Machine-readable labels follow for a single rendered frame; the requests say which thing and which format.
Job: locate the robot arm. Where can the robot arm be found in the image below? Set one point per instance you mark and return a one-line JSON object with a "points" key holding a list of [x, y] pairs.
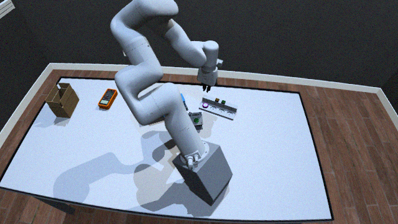
{"points": [[145, 70]]}

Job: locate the orange digital multimeter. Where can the orange digital multimeter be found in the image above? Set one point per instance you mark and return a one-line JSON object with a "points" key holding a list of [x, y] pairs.
{"points": [[107, 99]]}

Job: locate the brown cardboard box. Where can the brown cardboard box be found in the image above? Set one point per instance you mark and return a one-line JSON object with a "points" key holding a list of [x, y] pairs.
{"points": [[64, 100]]}

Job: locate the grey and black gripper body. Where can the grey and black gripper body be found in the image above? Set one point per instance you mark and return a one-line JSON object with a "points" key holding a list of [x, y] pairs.
{"points": [[207, 77]]}

